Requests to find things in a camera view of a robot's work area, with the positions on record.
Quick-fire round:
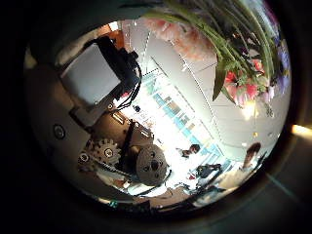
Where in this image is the small distant person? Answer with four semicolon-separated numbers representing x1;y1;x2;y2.
176;143;202;160

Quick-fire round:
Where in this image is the dark-haired person in white shirt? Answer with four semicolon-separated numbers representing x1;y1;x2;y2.
216;141;263;191

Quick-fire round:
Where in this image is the black equipment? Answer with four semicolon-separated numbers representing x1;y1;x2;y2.
195;163;223;179

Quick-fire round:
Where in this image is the mixed flower bouquet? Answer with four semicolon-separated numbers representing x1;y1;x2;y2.
120;0;293;109

